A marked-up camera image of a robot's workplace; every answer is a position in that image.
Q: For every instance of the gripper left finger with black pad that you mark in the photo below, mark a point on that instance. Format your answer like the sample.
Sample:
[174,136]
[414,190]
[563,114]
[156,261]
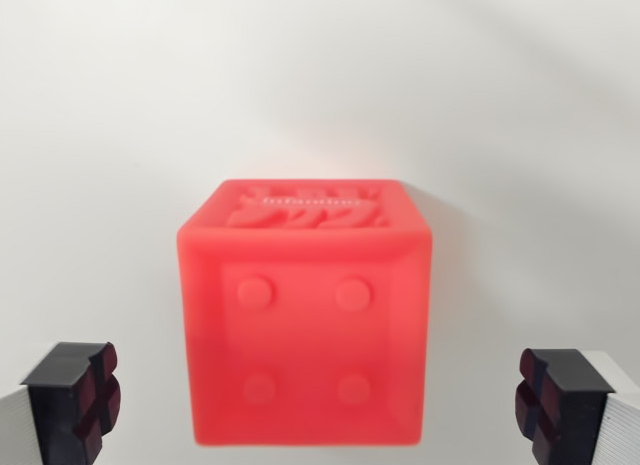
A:
[55,400]

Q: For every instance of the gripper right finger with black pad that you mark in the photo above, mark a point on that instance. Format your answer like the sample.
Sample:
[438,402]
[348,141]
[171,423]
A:
[575,405]

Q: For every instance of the red infantino soft cube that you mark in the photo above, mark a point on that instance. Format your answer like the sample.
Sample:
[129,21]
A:
[305,330]

